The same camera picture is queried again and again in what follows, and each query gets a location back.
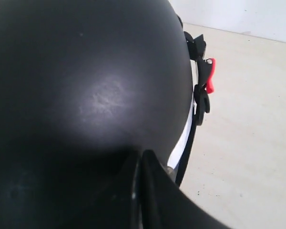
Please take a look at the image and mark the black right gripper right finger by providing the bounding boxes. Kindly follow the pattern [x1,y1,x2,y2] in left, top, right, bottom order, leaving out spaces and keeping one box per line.
[141,150,228,229]

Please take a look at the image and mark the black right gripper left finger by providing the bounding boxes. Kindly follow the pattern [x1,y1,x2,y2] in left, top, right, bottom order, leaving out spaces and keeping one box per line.
[95,153,141,229]

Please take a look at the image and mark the black helmet with visor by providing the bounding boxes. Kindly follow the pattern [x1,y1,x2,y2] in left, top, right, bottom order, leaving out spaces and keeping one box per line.
[0,0,215,229]

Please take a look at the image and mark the white mannequin head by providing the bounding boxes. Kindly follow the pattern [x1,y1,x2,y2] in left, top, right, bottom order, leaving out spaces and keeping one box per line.
[167,95,194,173]

